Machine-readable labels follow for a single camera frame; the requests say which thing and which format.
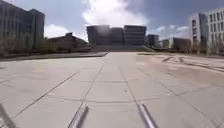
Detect wide stone stairs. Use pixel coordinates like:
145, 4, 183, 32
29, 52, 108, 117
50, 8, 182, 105
90, 44, 155, 53

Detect grey paved plaza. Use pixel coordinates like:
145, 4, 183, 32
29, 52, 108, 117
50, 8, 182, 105
0, 51, 224, 128

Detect large dark building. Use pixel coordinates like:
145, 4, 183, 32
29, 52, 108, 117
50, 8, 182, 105
85, 24, 148, 47

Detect distant grey building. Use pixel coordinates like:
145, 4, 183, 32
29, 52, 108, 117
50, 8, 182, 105
145, 33, 160, 48

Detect low dark building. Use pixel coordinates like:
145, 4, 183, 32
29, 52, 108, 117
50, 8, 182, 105
44, 32, 91, 52

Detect raised planted bed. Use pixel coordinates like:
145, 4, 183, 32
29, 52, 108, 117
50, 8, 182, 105
0, 50, 109, 63

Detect robot's own part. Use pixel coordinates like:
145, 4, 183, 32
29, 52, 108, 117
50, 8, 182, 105
138, 103, 158, 128
68, 105, 90, 128

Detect low brown building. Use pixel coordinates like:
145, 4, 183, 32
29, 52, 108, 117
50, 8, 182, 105
159, 37, 192, 52

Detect row of bare trees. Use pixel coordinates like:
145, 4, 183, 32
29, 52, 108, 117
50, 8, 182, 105
181, 34, 224, 56

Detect tall grey building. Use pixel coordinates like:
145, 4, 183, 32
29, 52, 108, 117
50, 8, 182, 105
0, 0, 46, 56

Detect white building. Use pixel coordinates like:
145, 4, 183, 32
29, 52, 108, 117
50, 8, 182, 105
189, 7, 224, 55

